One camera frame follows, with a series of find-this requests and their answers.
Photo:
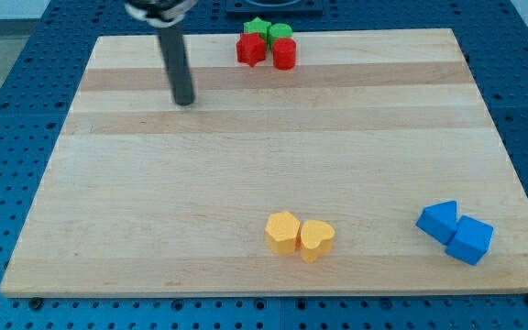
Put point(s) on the green cylinder block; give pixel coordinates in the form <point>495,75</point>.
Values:
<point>279,31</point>

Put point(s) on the blue triangle block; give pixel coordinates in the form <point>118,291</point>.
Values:
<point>439,221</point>

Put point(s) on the red cylinder block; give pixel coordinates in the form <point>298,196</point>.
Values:
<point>284,53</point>

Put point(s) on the blue cube block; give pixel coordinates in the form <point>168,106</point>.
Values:
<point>471,240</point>

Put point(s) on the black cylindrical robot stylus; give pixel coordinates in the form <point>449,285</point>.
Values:
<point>177,68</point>

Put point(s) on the yellow heart block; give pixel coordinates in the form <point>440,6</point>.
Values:
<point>317,239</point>

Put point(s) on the wooden board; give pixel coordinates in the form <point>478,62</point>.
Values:
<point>145,198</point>

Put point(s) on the red star block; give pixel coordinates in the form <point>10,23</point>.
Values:
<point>251,49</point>

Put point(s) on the green star block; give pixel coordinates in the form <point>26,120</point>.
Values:
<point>258,25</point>

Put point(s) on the yellow hexagon block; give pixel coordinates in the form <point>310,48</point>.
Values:
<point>282,233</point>

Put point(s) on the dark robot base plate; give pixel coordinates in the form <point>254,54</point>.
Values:
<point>273,6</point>

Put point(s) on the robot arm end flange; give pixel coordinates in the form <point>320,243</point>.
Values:
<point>163,11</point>

